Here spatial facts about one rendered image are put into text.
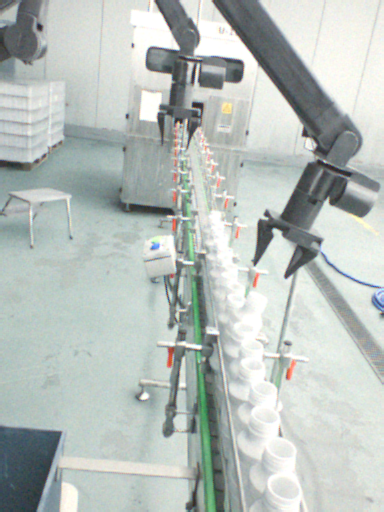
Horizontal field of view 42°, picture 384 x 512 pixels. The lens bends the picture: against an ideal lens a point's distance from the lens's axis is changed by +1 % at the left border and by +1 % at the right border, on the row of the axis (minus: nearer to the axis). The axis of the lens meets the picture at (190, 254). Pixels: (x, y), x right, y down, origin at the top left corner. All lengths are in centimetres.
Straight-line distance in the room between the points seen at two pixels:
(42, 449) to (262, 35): 78
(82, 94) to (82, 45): 95
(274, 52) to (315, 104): 10
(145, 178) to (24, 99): 241
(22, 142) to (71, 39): 427
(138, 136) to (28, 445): 479
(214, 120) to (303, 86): 475
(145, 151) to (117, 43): 575
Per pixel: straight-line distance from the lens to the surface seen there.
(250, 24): 81
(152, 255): 132
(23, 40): 127
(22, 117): 739
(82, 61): 1120
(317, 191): 85
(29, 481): 104
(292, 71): 82
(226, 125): 557
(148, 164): 561
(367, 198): 88
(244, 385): 77
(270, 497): 59
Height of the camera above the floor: 156
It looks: 20 degrees down
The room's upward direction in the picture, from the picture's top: 8 degrees clockwise
